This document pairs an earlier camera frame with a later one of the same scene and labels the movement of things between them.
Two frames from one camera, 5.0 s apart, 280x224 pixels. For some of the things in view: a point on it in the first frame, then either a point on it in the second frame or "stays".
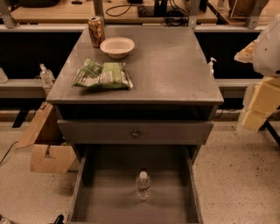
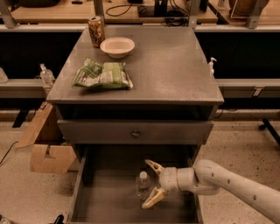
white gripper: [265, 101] → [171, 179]
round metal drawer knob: [136, 134] stays
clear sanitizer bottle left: [46, 75] stays
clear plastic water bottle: [143, 185] stays
